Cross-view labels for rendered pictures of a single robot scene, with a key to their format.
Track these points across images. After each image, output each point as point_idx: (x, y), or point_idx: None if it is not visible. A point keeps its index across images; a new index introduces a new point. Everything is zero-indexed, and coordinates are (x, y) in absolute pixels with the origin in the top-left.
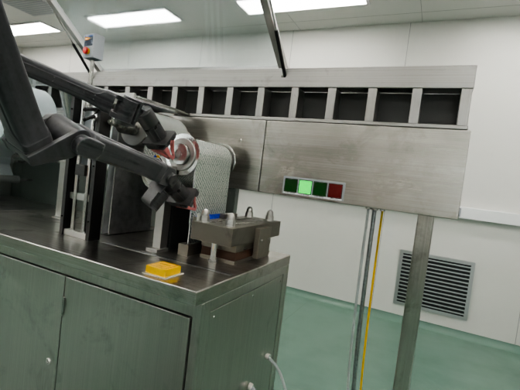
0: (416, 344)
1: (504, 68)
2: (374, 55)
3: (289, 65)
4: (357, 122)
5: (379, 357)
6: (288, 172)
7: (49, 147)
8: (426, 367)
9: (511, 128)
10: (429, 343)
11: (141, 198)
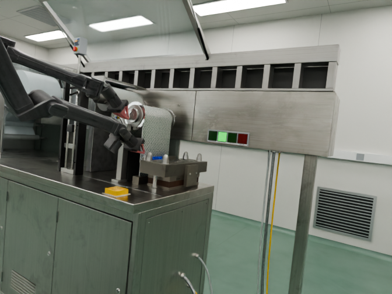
0: (329, 258)
1: None
2: (294, 39)
3: (231, 51)
4: (256, 89)
5: None
6: (210, 126)
7: (31, 109)
8: (334, 275)
9: None
10: (339, 258)
11: (104, 144)
